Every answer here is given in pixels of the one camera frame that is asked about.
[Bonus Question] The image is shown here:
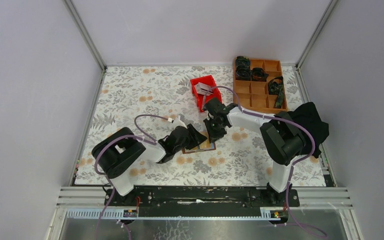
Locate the brown leather card holder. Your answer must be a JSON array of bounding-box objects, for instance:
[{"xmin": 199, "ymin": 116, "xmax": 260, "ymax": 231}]
[{"xmin": 182, "ymin": 131, "xmax": 217, "ymax": 154}]

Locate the red plastic bin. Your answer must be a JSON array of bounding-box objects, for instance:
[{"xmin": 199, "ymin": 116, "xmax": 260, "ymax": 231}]
[{"xmin": 190, "ymin": 75, "xmax": 222, "ymax": 113}]

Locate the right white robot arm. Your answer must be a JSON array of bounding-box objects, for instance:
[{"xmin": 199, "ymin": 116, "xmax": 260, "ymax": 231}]
[{"xmin": 203, "ymin": 98, "xmax": 316, "ymax": 206}]

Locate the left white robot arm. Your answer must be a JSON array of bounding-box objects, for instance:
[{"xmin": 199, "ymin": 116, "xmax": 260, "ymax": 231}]
[{"xmin": 91, "ymin": 124, "xmax": 208, "ymax": 206}]

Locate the orange compartment tray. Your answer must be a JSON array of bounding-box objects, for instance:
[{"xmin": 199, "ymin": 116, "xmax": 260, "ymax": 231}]
[{"xmin": 233, "ymin": 57, "xmax": 288, "ymax": 114}]

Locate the rolled black belt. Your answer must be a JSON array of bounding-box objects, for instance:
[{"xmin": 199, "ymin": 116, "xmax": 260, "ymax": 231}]
[{"xmin": 251, "ymin": 67, "xmax": 269, "ymax": 82}]

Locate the rolled camouflage belt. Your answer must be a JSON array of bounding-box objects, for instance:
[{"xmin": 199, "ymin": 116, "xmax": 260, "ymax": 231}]
[{"xmin": 235, "ymin": 56, "xmax": 252, "ymax": 81}]

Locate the black cloth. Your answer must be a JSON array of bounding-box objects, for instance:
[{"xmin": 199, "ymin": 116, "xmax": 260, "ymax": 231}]
[{"xmin": 288, "ymin": 102, "xmax": 330, "ymax": 158}]

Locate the perforated metal strip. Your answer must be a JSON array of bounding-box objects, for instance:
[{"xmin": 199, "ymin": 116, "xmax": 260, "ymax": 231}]
[{"xmin": 66, "ymin": 206, "xmax": 289, "ymax": 222}]

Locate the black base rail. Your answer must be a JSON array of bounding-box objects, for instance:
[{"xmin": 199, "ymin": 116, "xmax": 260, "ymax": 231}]
[{"xmin": 104, "ymin": 185, "xmax": 300, "ymax": 218}]

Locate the camouflage strap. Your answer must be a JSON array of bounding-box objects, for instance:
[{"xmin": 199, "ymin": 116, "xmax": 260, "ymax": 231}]
[{"xmin": 267, "ymin": 76, "xmax": 286, "ymax": 109}]

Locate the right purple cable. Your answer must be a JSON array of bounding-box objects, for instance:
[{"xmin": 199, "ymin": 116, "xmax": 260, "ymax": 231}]
[{"xmin": 201, "ymin": 86, "xmax": 329, "ymax": 239}]

